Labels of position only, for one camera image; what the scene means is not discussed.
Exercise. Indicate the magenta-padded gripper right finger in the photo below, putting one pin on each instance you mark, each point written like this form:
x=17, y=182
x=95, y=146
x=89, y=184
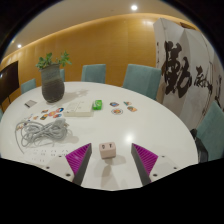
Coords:
x=146, y=159

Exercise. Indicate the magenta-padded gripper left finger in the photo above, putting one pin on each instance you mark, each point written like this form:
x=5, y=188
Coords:
x=79, y=158

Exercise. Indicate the pinkish white charger block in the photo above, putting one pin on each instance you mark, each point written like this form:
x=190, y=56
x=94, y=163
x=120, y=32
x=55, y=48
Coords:
x=107, y=151

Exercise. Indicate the round colourful sticker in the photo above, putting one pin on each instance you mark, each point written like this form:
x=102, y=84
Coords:
x=57, y=115
x=44, y=111
x=127, y=103
x=114, y=104
x=117, y=111
x=52, y=113
x=60, y=109
x=35, y=117
x=44, y=116
x=132, y=108

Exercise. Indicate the flat white box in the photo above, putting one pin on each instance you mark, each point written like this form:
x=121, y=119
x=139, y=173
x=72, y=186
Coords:
x=78, y=108

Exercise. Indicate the small green packet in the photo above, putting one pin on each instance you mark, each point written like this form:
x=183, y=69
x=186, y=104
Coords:
x=97, y=105

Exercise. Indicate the white sheet of colourful stickers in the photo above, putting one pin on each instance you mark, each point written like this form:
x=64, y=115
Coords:
x=26, y=119

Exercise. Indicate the teal upholstered chair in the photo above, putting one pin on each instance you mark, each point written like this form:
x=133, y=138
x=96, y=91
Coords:
x=93, y=73
x=213, y=131
x=142, y=80
x=1, y=115
x=28, y=86
x=62, y=75

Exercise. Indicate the small grey card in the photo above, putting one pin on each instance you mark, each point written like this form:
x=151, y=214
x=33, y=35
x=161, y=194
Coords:
x=30, y=103

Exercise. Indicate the green plant in grey pot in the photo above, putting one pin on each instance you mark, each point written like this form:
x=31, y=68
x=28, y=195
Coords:
x=52, y=86

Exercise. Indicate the black television screen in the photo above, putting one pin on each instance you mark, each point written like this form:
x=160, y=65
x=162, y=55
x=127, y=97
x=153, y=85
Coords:
x=8, y=81

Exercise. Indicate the white calligraphy folding screen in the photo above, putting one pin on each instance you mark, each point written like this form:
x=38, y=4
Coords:
x=190, y=53

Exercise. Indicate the ceiling spot lights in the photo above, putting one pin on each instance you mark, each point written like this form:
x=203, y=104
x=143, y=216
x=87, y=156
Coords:
x=134, y=7

